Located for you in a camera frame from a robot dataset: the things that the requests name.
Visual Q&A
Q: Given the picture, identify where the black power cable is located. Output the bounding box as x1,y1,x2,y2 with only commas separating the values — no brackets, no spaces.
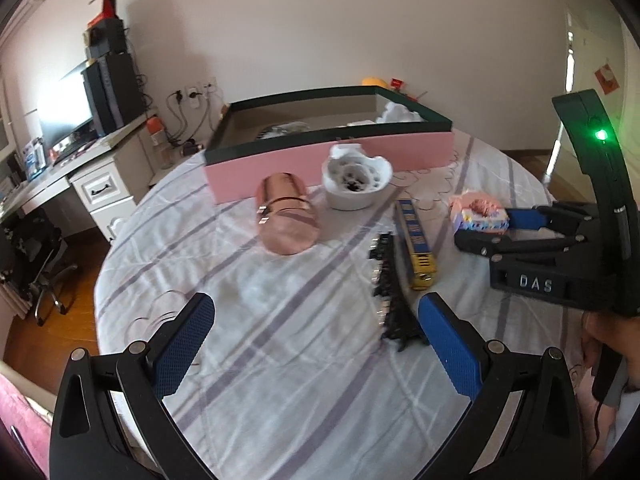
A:
169,92,201,147

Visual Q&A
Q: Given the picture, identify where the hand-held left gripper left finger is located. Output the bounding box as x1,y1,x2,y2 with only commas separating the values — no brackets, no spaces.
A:
50,292,217,480

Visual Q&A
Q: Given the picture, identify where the black box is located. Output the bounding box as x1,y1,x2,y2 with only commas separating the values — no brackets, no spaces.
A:
84,19,128,58

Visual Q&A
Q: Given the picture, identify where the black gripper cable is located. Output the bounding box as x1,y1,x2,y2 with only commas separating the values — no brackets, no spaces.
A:
590,395,603,466

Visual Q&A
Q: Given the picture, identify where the black remote control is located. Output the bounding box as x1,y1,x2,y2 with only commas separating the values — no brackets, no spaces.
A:
257,122,311,139

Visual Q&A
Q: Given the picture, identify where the white rod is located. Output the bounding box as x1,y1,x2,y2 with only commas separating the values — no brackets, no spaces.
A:
542,125,563,188

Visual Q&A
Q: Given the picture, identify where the pink brick cake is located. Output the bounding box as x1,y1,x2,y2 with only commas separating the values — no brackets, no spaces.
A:
448,191,511,233

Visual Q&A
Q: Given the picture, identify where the white desk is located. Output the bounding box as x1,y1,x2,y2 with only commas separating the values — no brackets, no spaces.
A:
0,120,151,221

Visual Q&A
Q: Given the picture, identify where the black office chair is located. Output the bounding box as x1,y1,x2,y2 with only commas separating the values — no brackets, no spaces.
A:
0,207,78,328

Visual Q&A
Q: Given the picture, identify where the blue printed box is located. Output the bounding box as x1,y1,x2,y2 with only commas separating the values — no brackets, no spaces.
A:
20,139,48,181

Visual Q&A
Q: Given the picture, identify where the white patterned sheet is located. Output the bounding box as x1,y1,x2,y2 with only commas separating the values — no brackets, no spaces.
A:
94,132,601,480

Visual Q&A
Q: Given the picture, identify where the red door decoration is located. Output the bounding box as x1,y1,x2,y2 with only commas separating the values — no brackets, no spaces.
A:
595,62,621,95

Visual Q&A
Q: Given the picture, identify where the computer monitor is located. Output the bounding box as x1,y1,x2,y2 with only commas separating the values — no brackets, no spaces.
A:
37,62,97,153

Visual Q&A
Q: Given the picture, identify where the pink box with green rim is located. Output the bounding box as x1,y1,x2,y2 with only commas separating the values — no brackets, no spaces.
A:
204,85,455,205

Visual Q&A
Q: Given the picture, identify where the white door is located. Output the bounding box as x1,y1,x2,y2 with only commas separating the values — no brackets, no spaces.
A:
564,6,638,106

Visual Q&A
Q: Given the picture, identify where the red triangular item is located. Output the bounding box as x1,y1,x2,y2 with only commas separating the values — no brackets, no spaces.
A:
89,0,118,26

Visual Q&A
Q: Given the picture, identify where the white drawer cabinet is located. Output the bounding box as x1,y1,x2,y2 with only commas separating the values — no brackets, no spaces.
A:
69,152,168,243

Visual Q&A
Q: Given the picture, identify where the plastic bottle with orange cap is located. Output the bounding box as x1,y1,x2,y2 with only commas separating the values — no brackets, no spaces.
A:
146,116,168,168

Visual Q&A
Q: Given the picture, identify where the white power cable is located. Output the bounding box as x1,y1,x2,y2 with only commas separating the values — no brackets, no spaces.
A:
197,90,212,132

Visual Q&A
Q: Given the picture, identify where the rose gold tumbler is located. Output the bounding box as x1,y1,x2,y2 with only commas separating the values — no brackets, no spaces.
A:
255,172,321,257

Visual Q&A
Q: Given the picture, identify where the white perforated bowl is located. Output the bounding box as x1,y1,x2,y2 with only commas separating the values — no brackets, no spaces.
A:
321,142,393,211

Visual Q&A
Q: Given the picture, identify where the yellow and blue toy train car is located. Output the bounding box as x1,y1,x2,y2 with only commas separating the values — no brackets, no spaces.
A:
392,199,438,291

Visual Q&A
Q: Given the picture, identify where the person's right hand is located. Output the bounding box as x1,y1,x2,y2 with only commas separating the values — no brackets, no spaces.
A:
581,312,640,393

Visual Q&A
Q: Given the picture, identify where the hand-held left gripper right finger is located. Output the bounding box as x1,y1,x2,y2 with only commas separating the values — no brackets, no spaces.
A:
417,292,586,480

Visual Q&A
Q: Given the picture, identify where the pink blanket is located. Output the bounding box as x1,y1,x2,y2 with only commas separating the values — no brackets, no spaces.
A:
0,360,56,480

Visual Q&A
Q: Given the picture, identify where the white brick cat figure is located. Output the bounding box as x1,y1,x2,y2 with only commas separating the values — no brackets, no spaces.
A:
377,101,423,123

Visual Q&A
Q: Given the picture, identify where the black speaker stack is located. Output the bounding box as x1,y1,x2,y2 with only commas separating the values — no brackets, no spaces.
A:
81,55,143,136

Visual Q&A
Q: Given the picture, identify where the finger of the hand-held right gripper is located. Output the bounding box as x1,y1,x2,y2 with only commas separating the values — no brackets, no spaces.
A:
502,201,608,236
455,230,608,263

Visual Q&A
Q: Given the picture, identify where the black toy locomotive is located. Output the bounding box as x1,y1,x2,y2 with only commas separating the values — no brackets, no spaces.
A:
367,231,431,351

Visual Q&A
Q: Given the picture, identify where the white wall socket panel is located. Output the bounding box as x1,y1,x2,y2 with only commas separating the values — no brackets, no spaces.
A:
172,77,218,102

